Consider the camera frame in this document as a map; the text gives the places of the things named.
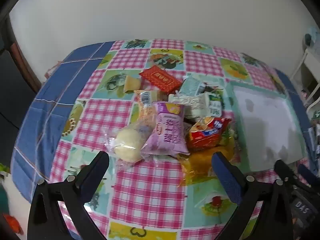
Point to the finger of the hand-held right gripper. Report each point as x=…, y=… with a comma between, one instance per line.
x=286, y=172
x=310, y=178

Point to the pale yellow triangular packet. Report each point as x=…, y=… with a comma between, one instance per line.
x=131, y=83

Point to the red flat snack packet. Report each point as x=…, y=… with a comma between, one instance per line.
x=161, y=78

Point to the teal speckled snack packet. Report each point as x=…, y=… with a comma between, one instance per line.
x=190, y=86

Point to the round bun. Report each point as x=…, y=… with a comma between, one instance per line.
x=127, y=145

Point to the white shelf unit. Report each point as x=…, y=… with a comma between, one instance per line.
x=310, y=65

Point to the purple cake roll packet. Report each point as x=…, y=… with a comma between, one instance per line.
x=166, y=132

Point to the pink checked fruit tablecloth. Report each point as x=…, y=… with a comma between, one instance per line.
x=140, y=182

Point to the white box with teal rim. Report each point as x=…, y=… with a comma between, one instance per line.
x=265, y=125

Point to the green cow rice cracker packet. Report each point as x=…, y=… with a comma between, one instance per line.
x=215, y=103

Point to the orange cloth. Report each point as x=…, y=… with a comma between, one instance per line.
x=13, y=224

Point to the dark wooden frame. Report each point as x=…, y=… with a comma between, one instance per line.
x=22, y=60

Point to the teal cloth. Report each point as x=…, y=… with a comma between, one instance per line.
x=309, y=38

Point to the white green-print snack packet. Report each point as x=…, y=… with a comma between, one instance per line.
x=187, y=103

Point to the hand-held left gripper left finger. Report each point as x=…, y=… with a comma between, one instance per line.
x=96, y=166

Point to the clear orange barcode snack packet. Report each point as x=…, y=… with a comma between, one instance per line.
x=147, y=110

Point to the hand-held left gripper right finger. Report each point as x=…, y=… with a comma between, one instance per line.
x=225, y=173

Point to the red shiny snack packet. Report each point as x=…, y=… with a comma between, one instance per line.
x=207, y=132

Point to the yellow clear snack packet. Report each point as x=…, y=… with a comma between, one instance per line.
x=202, y=161

